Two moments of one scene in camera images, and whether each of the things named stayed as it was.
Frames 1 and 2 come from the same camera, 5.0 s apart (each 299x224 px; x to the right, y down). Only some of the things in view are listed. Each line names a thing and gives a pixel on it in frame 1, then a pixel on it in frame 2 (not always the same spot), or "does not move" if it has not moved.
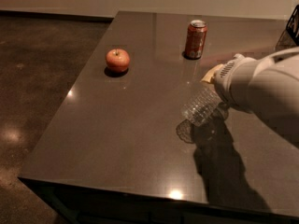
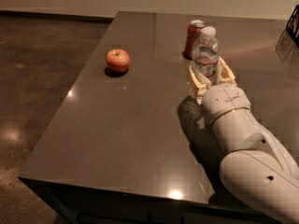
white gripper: x=228 y=77 → x=224 y=101
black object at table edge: x=292 y=26 does not move
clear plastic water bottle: x=206 y=107 → x=206 y=53
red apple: x=118 y=60 does not move
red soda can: x=195 y=38 does not move
